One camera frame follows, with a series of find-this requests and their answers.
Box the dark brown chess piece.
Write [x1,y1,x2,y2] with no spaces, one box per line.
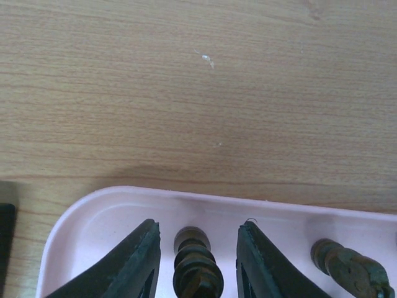
[172,226,224,297]
[311,238,396,297]

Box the pink plastic tray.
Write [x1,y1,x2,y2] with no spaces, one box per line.
[36,186,396,297]

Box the black grey chessboard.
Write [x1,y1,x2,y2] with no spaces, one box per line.
[1,181,17,297]

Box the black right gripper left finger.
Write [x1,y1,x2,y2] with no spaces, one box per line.
[48,219,161,297]

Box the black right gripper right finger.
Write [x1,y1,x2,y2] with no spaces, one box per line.
[236,220,329,298]

